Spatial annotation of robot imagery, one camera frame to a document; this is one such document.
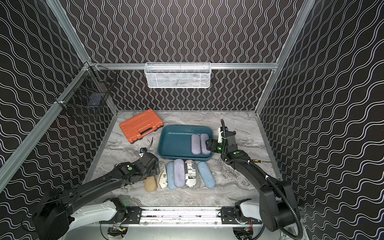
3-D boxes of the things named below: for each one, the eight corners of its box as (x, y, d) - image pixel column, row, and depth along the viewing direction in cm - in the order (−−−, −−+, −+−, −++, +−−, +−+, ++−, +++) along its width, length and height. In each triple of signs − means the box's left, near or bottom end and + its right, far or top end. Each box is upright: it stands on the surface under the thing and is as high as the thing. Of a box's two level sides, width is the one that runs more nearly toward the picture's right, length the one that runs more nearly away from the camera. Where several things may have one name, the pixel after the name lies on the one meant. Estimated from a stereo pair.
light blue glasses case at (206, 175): (207, 190, 84) (207, 189, 82) (196, 164, 93) (196, 163, 92) (217, 186, 85) (217, 184, 84) (204, 161, 95) (205, 160, 93)
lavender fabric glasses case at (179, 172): (173, 188, 84) (171, 184, 80) (175, 163, 94) (174, 158, 89) (185, 188, 84) (184, 184, 80) (185, 163, 94) (185, 158, 89)
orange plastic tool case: (129, 145, 102) (127, 140, 98) (120, 129, 111) (117, 124, 107) (164, 127, 113) (163, 122, 108) (153, 113, 122) (152, 108, 117)
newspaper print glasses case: (184, 188, 83) (183, 185, 79) (185, 163, 93) (184, 159, 89) (196, 188, 84) (196, 185, 79) (195, 163, 93) (196, 159, 89)
